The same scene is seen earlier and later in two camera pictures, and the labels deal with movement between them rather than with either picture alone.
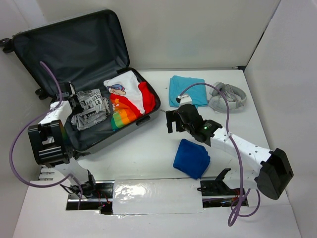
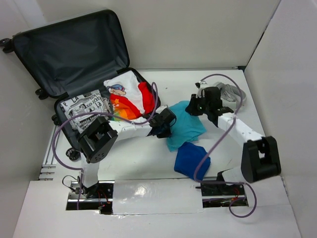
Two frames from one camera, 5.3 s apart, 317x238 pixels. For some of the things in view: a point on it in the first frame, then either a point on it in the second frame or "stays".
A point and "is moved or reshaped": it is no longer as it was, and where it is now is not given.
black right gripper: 172,116 to 192,107
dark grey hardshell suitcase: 86,50 stays
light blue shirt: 178,84 is moved or reshaped
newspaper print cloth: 94,109 is moved or reshaped
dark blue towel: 191,158 stays
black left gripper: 79,108 to 166,134
